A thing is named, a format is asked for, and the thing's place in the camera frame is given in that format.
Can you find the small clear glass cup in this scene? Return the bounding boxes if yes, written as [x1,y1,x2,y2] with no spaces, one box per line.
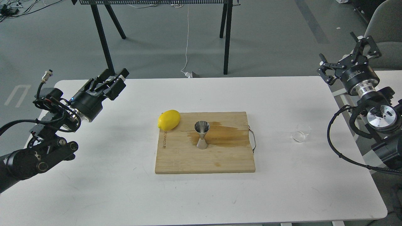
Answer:
[291,123,312,143]

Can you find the bamboo cutting board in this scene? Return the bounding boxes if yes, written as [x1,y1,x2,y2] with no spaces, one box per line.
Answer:
[155,112,255,174]

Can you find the black metal table frame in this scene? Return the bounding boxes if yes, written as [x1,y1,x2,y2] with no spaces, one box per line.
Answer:
[71,0,240,75]

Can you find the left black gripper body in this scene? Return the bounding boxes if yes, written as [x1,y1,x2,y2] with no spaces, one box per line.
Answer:
[71,86,106,122]

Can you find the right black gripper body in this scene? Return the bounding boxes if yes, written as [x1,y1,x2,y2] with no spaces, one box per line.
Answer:
[338,59,380,96]

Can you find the floor cables pile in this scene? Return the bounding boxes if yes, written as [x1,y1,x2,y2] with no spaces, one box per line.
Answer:
[0,0,63,22]

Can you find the white hanging cable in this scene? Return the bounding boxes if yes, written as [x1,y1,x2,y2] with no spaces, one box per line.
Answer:
[181,5,199,78]

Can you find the steel double jigger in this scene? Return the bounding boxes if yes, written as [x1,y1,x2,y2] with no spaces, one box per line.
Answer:
[194,121,210,150]

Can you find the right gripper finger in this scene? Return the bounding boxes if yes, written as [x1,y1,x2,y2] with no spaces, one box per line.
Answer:
[317,53,343,86]
[350,32,382,63]

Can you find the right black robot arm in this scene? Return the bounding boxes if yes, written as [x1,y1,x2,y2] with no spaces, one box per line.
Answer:
[317,32,401,176]

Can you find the yellow lemon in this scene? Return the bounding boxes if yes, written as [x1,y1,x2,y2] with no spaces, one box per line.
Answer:
[157,109,181,131]

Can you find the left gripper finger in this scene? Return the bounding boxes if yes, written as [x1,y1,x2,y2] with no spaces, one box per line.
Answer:
[97,77,126,100]
[89,68,129,93]

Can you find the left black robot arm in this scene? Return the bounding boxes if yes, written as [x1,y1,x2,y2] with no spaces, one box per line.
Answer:
[0,68,129,192]

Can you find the grey office chair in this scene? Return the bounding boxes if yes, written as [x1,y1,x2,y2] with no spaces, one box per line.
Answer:
[364,0,402,70]

